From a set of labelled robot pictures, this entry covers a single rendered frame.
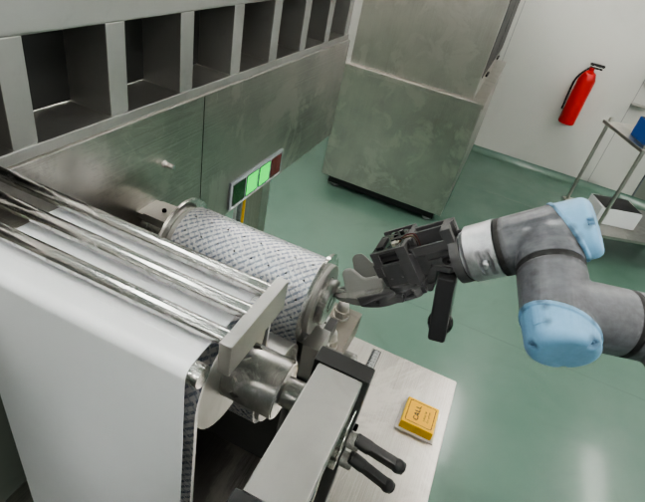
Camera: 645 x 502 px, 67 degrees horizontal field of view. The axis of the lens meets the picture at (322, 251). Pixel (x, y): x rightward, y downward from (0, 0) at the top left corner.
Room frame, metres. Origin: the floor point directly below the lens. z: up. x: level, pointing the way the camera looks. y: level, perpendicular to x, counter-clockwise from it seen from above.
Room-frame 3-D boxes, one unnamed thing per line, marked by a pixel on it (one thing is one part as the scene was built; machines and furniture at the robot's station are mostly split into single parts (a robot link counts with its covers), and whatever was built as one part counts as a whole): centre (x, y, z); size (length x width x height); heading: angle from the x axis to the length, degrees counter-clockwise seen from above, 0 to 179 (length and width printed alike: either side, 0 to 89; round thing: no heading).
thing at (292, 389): (0.32, -0.02, 1.34); 0.06 x 0.03 x 0.03; 74
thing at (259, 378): (0.33, 0.03, 1.34); 0.06 x 0.06 x 0.06; 74
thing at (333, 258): (0.58, -0.01, 1.25); 0.15 x 0.01 x 0.15; 164
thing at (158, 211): (0.66, 0.28, 1.28); 0.06 x 0.05 x 0.02; 74
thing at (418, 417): (0.67, -0.28, 0.91); 0.07 x 0.07 x 0.02; 74
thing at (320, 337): (0.54, -0.04, 1.05); 0.06 x 0.05 x 0.31; 74
